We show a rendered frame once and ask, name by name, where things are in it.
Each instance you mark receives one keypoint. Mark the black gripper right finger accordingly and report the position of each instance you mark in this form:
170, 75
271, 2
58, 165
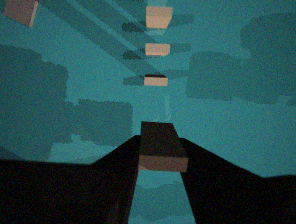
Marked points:
221, 192

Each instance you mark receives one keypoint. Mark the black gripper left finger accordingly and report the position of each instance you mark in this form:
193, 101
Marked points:
64, 193

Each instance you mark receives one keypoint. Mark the tan rectangular block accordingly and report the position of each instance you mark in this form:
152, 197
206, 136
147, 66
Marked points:
161, 149
157, 49
158, 16
155, 80

